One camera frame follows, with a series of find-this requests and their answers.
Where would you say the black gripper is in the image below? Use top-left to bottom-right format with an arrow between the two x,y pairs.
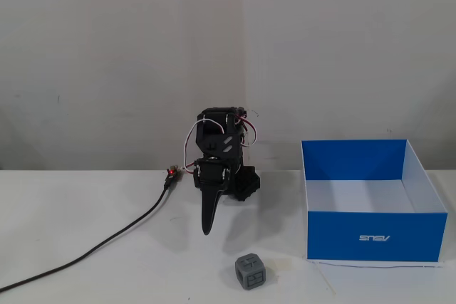
193,157 -> 232,236

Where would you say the gray cube block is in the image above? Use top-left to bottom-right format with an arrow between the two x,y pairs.
234,252 -> 264,291

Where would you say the blue and white cardboard box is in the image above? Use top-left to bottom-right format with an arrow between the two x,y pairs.
300,138 -> 449,263

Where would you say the small controller board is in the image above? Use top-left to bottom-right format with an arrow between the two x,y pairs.
165,164 -> 183,182

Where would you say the black power cable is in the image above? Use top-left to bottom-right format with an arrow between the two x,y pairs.
0,176 -> 176,293

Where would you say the white red servo wire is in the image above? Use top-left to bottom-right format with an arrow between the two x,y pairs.
183,117 -> 207,172

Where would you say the white red wire bundle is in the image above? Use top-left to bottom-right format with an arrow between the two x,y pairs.
236,107 -> 264,149

